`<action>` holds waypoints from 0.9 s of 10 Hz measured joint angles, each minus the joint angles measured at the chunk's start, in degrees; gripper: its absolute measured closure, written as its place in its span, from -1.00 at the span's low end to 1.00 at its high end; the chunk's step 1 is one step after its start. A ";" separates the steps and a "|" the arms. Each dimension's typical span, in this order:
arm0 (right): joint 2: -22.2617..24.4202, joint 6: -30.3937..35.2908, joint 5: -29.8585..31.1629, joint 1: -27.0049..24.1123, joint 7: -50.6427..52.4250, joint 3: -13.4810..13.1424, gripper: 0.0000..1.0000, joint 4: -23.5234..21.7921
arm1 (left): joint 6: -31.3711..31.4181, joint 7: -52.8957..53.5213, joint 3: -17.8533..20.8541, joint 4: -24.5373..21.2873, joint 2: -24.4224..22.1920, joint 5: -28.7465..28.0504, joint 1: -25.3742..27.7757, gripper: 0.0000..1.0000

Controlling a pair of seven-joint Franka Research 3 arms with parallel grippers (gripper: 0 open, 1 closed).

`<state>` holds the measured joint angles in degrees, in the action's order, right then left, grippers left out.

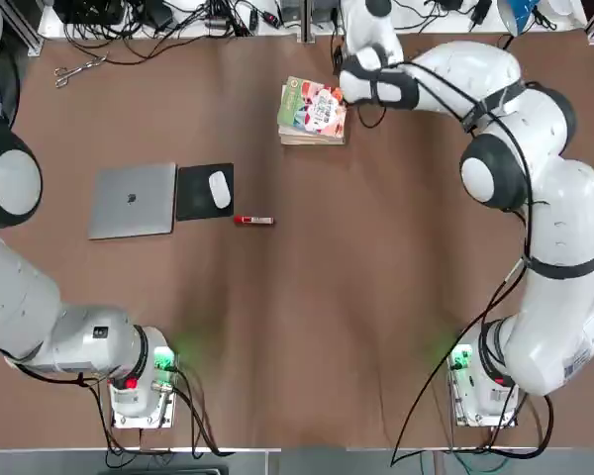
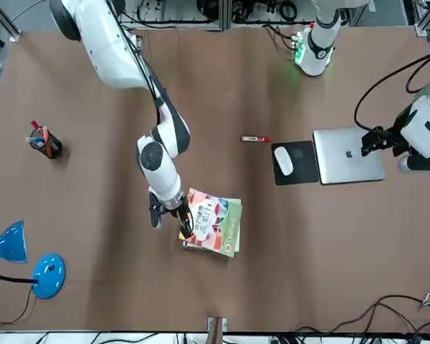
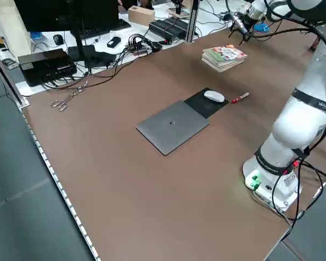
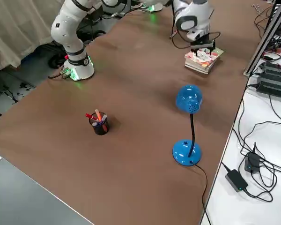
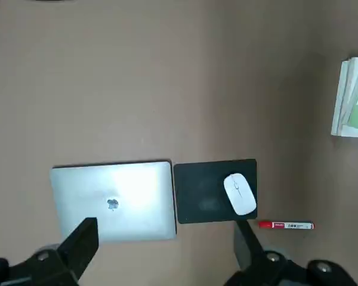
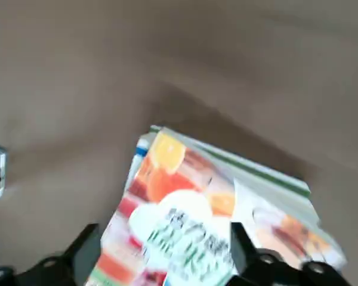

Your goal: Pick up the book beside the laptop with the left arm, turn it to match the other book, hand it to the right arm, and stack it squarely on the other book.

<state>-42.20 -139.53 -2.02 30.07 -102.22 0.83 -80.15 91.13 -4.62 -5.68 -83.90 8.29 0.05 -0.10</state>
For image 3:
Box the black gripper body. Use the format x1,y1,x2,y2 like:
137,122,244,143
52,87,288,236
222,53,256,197
235,7,255,32

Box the colourful green cover book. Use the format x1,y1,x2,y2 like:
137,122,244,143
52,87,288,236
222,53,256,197
203,45,248,63

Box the stack of desk books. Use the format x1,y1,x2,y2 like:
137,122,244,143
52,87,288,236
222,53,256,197
167,7,191,20

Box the grey closed laptop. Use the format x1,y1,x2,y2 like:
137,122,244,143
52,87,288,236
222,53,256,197
136,100,210,157

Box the black ribbed power supply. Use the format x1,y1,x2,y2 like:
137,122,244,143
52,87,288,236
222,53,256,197
148,21,180,43
165,17,190,39

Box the red marker white label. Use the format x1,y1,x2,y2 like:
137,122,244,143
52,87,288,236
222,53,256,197
231,92,250,104

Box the white computer mouse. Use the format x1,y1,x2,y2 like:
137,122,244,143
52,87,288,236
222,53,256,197
204,90,225,103

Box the black mouse mat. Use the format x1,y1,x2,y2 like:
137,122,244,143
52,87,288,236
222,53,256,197
184,87,230,120

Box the cardboard box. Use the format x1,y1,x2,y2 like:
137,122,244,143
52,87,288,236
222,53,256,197
128,5,155,27

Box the black usb hub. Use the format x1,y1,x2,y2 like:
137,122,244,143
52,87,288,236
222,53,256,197
127,34,164,57

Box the small black device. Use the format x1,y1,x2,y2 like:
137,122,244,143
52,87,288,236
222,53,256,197
106,36,122,48

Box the black keyboard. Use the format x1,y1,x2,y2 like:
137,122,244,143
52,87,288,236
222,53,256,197
78,19,132,38

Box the black monitor with stand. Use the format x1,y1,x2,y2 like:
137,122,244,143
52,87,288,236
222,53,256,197
13,0,120,65

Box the silver metal scissors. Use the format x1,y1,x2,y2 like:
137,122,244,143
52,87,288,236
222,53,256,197
50,80,88,111

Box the black dock box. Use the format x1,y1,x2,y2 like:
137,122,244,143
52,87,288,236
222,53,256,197
17,48,78,87

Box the aluminium frame post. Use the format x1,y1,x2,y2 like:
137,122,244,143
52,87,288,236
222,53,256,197
186,0,201,44

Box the black desk cable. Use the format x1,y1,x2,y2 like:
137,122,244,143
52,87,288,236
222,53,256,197
40,61,142,90

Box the aluminium frame rail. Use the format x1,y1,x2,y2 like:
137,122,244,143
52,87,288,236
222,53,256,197
0,43,30,109

